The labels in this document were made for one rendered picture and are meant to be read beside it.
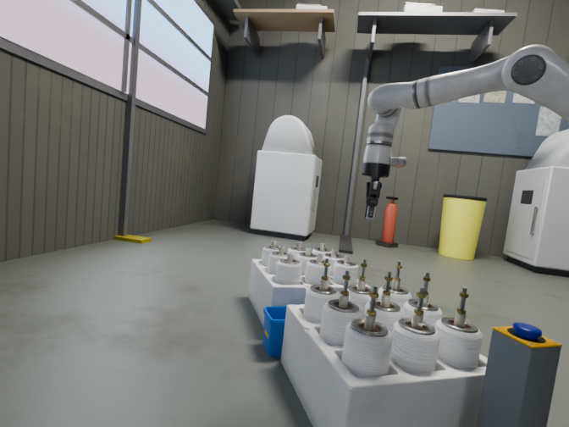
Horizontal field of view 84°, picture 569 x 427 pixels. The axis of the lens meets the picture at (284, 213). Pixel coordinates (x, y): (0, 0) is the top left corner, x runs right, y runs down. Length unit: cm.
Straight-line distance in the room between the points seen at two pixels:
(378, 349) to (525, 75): 62
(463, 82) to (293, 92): 333
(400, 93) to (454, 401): 71
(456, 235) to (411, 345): 281
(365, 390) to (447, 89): 68
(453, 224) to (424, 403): 285
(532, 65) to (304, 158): 252
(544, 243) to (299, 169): 225
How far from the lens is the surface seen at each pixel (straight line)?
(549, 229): 356
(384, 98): 91
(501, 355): 71
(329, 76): 413
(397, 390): 72
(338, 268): 125
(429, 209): 400
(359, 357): 70
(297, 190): 316
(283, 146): 326
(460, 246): 353
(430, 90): 89
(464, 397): 84
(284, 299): 114
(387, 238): 357
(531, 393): 71
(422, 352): 76
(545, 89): 84
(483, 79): 92
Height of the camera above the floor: 52
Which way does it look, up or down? 5 degrees down
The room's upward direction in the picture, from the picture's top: 6 degrees clockwise
